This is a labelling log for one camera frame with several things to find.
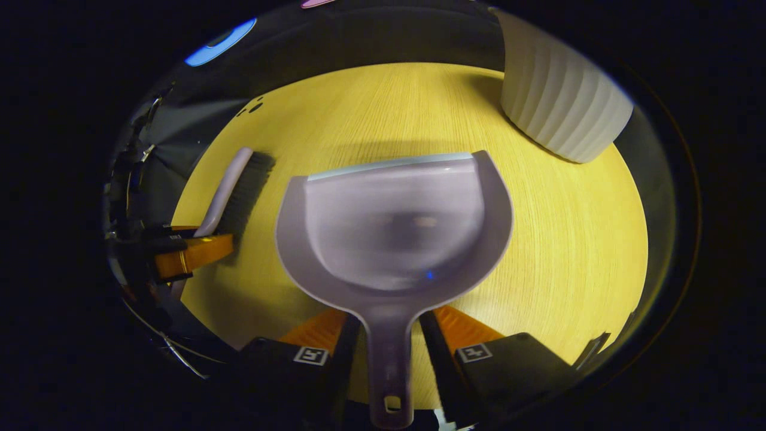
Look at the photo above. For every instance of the small pink broom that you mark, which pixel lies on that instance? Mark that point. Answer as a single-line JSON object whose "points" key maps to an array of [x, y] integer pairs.
{"points": [[230, 179]]}

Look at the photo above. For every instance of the white ribbed garbage bin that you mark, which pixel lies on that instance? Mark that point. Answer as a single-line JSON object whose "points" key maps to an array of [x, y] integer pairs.
{"points": [[562, 96]]}

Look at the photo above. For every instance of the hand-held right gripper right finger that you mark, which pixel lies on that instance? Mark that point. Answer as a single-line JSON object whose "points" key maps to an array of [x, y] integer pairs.
{"points": [[437, 359]]}

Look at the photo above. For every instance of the yellow wooden desktop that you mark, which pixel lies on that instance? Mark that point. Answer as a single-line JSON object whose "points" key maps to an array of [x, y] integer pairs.
{"points": [[568, 239]]}

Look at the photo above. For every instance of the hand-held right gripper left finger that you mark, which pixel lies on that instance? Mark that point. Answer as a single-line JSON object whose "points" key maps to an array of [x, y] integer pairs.
{"points": [[341, 365]]}

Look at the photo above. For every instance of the black backdrop cloth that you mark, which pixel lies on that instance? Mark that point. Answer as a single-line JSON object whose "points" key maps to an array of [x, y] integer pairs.
{"points": [[371, 42]]}

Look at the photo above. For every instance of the pale grey dustpan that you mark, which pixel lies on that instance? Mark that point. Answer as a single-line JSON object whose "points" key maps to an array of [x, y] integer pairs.
{"points": [[395, 221]]}

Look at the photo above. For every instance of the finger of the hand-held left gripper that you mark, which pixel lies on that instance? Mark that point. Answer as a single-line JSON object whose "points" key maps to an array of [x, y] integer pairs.
{"points": [[197, 254], [173, 230]]}

